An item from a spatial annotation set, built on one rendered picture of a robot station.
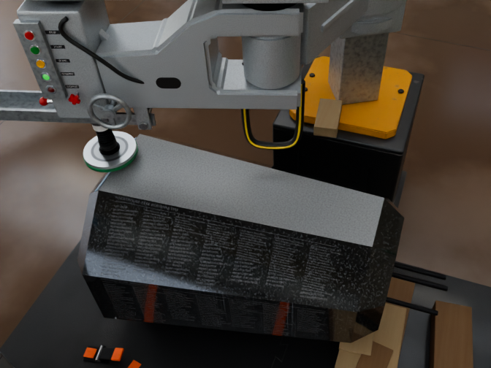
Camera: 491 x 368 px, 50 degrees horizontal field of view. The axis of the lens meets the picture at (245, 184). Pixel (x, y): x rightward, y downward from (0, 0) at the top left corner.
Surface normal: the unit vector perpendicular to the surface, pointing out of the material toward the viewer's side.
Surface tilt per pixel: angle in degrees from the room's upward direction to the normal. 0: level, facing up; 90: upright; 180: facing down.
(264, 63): 90
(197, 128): 0
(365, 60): 90
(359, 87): 90
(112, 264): 45
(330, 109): 0
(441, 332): 0
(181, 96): 90
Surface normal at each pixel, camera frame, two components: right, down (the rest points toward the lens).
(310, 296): -0.25, 0.02
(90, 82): -0.08, 0.73
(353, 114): -0.05, -0.68
